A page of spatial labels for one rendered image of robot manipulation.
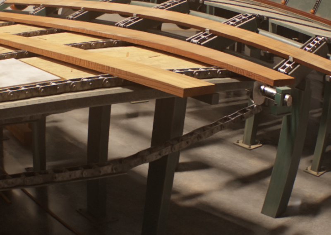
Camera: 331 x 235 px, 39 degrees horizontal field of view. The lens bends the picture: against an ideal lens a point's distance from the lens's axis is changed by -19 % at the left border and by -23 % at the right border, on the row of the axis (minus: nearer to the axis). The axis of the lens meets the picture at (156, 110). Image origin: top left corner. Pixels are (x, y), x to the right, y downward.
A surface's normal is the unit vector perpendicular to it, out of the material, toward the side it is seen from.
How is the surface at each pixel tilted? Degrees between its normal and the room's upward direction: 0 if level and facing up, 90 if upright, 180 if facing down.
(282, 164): 90
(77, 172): 90
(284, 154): 90
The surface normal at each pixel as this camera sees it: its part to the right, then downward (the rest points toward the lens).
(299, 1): -0.46, -0.59
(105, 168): 0.67, 0.26
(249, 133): -0.73, 0.10
